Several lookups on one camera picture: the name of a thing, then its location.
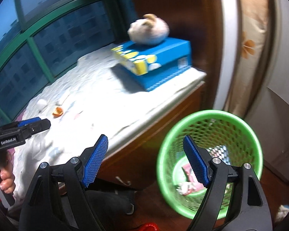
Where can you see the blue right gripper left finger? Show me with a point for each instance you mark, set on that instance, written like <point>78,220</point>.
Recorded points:
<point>92,159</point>

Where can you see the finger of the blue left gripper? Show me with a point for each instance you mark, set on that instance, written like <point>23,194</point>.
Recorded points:
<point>28,121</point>
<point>37,127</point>

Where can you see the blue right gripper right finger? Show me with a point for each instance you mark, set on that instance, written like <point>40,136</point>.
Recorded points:
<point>198,164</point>

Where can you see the green mesh trash basket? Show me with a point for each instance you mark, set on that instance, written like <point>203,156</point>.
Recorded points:
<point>183,165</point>

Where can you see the person's left hand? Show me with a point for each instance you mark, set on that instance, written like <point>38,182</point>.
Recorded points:
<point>7,176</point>

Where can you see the orange peel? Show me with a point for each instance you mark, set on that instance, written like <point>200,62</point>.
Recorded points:
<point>57,112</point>

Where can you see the white styrofoam block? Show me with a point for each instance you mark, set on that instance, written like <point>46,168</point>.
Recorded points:
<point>41,103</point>

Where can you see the pink wrapper in basket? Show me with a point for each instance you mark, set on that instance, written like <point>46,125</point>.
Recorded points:
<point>190,183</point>

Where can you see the white quilted mattress pad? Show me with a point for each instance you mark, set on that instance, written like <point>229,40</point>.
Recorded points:
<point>97,98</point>

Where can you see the blue yellow tissue box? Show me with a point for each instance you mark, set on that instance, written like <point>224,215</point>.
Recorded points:
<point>152,66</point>

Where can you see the beige plush toy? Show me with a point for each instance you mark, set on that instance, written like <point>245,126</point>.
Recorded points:
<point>151,30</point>

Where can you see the floral beige curtain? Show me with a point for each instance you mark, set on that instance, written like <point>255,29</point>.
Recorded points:
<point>249,70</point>

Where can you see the green window frame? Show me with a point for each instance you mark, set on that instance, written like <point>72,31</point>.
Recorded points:
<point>40,40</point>

